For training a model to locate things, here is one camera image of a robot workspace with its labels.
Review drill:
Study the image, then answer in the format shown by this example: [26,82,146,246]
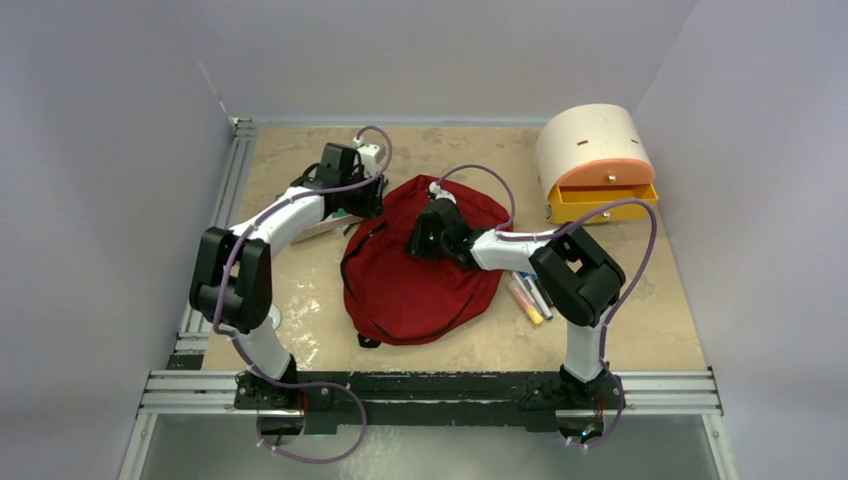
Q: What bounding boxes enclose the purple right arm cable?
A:
[435,164,660,450]

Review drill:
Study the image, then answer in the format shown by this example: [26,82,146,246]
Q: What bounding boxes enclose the dark marker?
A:
[530,273,554,308]

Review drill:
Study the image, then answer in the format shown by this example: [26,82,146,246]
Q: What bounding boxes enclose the green activity book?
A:
[272,196,362,245]

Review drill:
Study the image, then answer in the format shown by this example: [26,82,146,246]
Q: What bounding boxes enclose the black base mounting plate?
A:
[234,371,626,440]

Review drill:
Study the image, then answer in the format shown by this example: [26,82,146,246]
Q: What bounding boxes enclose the yellow marker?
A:
[507,281,545,327]

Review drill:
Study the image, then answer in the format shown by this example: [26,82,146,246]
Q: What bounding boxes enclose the red student backpack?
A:
[340,175,503,349]

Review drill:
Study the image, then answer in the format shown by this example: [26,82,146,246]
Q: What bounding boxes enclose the orange upper drawer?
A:
[541,158,656,194]

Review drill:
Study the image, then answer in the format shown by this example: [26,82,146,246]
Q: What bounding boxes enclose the aluminium frame rails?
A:
[121,132,738,479]

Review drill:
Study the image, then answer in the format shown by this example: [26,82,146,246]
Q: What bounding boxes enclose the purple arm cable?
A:
[435,164,660,450]
[211,125,394,465]

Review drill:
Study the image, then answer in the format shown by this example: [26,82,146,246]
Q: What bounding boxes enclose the white blue marker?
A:
[511,271,553,321]

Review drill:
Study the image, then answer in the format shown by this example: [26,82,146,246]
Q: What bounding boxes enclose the cream rounded drawer cabinet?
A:
[535,103,652,196]

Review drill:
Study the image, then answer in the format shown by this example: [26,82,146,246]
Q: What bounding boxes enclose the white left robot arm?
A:
[189,143,389,410]

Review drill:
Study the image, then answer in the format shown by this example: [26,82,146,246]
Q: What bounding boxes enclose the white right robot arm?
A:
[405,199,626,407]

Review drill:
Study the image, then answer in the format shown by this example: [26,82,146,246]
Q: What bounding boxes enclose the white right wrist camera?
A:
[428,182,457,204]

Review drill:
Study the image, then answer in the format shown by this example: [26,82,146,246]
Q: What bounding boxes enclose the white blue oval case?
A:
[267,305,281,330]

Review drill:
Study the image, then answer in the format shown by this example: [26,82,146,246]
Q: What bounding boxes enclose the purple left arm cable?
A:
[211,125,394,465]

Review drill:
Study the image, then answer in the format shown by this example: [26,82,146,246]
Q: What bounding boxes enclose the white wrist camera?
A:
[428,182,457,204]
[353,137,387,177]

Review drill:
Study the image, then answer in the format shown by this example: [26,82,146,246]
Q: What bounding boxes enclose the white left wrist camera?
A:
[353,137,387,177]

